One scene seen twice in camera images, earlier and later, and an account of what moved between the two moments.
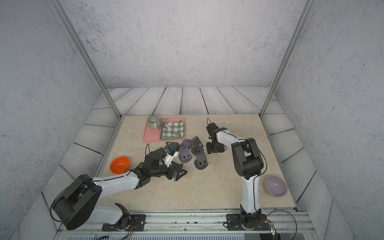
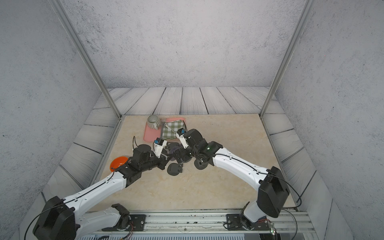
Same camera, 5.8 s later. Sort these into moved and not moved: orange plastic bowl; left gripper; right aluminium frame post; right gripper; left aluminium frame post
Moved: right gripper; left gripper
Not moved: orange plastic bowl; right aluminium frame post; left aluminium frame post
